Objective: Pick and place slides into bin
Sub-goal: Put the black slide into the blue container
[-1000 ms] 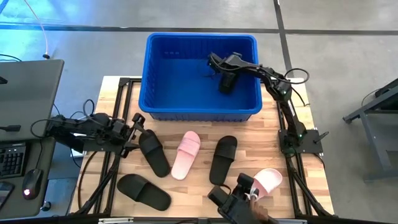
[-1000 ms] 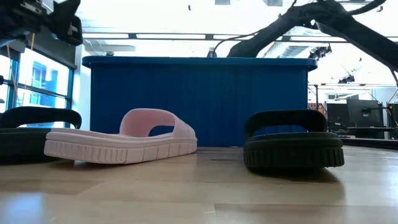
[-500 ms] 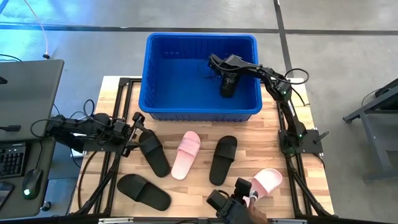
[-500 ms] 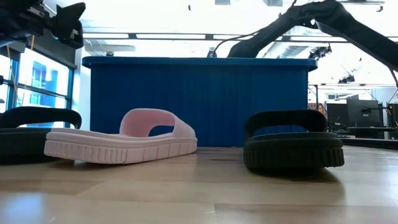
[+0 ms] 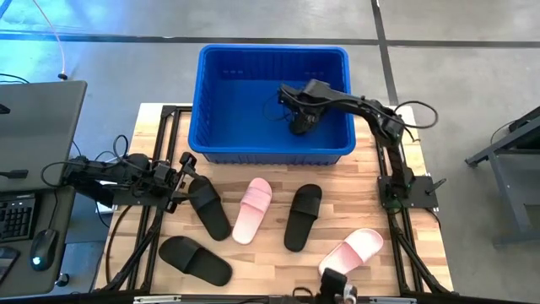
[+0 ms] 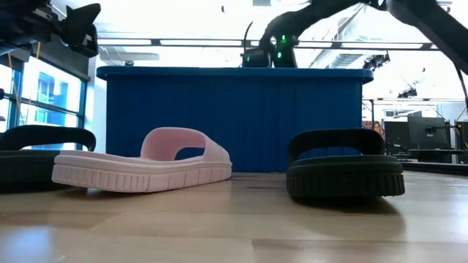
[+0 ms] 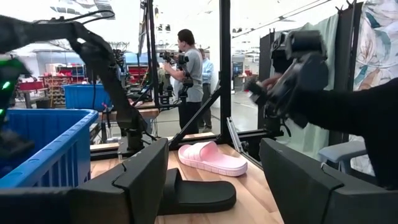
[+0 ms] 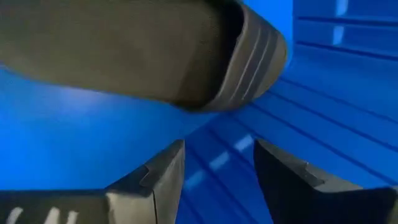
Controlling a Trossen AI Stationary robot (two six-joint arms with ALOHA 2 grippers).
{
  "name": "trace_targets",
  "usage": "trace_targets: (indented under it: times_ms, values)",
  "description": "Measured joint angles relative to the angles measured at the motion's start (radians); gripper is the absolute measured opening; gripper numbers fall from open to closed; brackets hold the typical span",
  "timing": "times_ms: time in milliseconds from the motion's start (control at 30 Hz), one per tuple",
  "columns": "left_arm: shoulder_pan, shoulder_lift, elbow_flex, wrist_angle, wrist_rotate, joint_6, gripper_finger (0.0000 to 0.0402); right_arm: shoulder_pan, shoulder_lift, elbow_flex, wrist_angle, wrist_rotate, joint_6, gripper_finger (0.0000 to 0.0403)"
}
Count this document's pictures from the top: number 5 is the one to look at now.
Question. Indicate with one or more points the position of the black keyboard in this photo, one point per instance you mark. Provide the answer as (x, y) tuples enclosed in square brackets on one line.
[(14, 217)]

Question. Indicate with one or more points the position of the black slide sandal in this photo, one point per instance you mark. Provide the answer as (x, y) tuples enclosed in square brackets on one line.
[(198, 262), (213, 219), (301, 219)]

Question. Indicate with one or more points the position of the black computer mouse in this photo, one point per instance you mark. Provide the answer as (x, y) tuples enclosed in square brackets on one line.
[(43, 249)]

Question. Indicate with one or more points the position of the grey metal cart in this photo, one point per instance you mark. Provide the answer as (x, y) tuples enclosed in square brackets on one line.
[(506, 186)]

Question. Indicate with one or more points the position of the grey laptop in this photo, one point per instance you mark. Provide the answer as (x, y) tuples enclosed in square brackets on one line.
[(38, 135)]

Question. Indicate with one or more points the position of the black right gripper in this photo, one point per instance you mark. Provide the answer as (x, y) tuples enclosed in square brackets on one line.
[(301, 105)]

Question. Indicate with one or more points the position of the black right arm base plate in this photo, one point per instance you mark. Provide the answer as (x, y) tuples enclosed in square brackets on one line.
[(422, 192)]

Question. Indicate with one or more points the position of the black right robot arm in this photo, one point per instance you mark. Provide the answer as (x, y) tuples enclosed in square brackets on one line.
[(392, 139)]

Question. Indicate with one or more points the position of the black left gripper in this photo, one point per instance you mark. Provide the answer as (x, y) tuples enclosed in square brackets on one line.
[(171, 177)]

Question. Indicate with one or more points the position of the black table-level camera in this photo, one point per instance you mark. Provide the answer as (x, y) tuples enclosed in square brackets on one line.
[(333, 283)]

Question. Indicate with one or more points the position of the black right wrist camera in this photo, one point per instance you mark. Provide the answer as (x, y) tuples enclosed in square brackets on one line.
[(316, 88)]

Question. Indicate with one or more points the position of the black metal frame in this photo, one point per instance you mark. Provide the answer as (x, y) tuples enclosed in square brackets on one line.
[(443, 298)]

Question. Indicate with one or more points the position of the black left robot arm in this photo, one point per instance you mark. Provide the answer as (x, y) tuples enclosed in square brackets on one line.
[(105, 177)]

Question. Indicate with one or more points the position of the black smartphone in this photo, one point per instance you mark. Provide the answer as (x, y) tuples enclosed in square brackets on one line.
[(7, 264)]

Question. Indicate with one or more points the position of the blue plastic bin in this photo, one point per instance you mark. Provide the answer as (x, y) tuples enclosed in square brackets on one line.
[(236, 105)]

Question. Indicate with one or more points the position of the grey desk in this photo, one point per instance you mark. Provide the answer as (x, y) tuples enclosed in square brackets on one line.
[(63, 211)]

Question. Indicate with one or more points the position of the pink slide sandal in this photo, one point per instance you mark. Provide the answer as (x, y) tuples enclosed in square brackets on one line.
[(251, 211), (354, 249)]

